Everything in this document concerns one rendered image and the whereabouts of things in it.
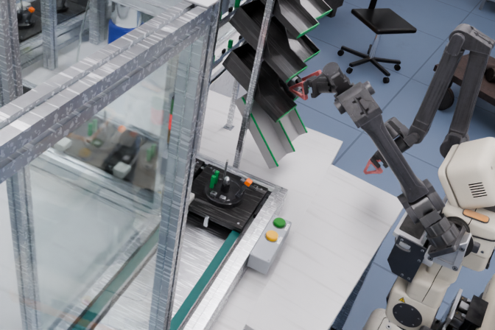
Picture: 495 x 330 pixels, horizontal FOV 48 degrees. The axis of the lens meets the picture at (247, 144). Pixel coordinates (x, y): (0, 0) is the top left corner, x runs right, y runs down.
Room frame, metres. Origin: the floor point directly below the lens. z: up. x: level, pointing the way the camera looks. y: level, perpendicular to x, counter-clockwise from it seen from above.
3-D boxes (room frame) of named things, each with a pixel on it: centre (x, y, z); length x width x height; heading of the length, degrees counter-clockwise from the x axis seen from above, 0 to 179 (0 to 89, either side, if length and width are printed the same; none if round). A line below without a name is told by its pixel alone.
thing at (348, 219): (1.48, -0.17, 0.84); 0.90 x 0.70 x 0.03; 155
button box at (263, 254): (1.28, -0.14, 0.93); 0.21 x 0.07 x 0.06; 164
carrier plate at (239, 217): (1.42, 0.04, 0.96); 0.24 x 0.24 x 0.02; 74
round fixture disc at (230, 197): (1.42, 0.04, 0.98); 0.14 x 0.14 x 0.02
